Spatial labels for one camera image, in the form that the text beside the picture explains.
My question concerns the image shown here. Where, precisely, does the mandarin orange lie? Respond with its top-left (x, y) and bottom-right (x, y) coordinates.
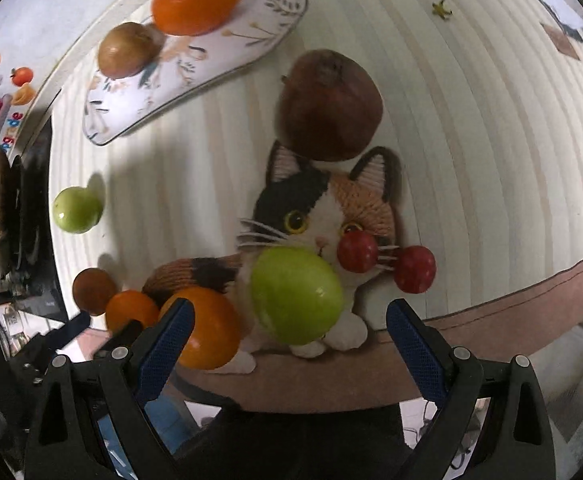
top-left (159, 286), bottom-right (244, 370)
top-left (105, 290), bottom-right (159, 334)

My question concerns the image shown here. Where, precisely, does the small brown round fruit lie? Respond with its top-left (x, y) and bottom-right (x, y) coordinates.
top-left (72, 268), bottom-right (119, 316)

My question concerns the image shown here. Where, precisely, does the red cherry tomato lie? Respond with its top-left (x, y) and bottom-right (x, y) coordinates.
top-left (337, 231), bottom-right (379, 274)
top-left (393, 246), bottom-right (437, 295)

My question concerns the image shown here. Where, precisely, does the small green apple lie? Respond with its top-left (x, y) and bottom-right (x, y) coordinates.
top-left (52, 186), bottom-right (104, 234)

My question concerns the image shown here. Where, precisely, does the large green apple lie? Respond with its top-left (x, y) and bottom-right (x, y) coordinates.
top-left (250, 246), bottom-right (343, 346)

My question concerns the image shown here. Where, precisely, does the dark red apple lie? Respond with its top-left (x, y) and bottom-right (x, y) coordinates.
top-left (275, 49), bottom-right (384, 162)

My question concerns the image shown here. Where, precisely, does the brown pear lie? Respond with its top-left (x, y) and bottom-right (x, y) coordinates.
top-left (97, 22), bottom-right (161, 79)

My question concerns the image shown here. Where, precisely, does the black induction cooktop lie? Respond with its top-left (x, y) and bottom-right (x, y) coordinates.
top-left (0, 124), bottom-right (68, 322)

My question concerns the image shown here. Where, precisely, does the calico cat shaped mat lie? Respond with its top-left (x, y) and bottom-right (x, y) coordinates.
top-left (142, 143), bottom-right (401, 375)

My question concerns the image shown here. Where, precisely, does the striped table mat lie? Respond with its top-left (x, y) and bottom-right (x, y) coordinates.
top-left (48, 0), bottom-right (583, 413)

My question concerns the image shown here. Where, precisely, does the small brown card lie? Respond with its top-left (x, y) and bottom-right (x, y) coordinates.
top-left (541, 23), bottom-right (580, 61)

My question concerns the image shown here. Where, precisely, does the small fruit stem leaf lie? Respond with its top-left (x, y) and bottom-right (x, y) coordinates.
top-left (431, 0), bottom-right (453, 21)

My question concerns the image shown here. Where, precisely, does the oval floral ceramic plate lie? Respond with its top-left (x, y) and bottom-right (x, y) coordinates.
top-left (83, 0), bottom-right (309, 146)

